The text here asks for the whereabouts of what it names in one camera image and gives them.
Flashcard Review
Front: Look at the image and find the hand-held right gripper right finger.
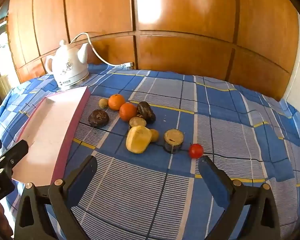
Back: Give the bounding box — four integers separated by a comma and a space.
198, 156, 288, 240

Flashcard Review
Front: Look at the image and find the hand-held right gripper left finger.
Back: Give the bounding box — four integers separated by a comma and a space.
14, 155, 98, 240

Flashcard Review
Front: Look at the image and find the red cherry tomato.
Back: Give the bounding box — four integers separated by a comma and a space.
188, 144, 204, 159

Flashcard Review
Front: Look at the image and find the white tray with pink rim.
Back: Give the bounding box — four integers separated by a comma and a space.
12, 86, 92, 188

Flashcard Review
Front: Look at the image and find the cut cylinder brown fruit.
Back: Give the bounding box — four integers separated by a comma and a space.
164, 129, 184, 154

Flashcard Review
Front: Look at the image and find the dark brown fruit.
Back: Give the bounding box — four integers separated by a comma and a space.
88, 109, 109, 128

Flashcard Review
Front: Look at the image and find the large yellow fruit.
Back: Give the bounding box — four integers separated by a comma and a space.
126, 125, 153, 154

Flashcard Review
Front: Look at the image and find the cut round brown fruit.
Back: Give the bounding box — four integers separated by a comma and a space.
129, 116, 147, 128

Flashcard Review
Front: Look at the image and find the mandarin orange with stem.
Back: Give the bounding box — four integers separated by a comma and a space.
108, 94, 126, 111

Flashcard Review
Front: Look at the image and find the dark brown mangosteen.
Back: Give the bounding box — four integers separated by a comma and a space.
137, 101, 156, 124

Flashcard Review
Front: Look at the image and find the blue plaid cloth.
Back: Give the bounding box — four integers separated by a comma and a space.
0, 64, 300, 240

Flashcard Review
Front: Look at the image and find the silver kettle base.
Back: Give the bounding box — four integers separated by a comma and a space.
56, 75, 90, 91

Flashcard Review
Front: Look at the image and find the white ceramic electric kettle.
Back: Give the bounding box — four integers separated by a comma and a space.
45, 39, 90, 87

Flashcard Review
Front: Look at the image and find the white power cable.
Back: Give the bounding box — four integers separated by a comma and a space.
69, 32, 130, 68

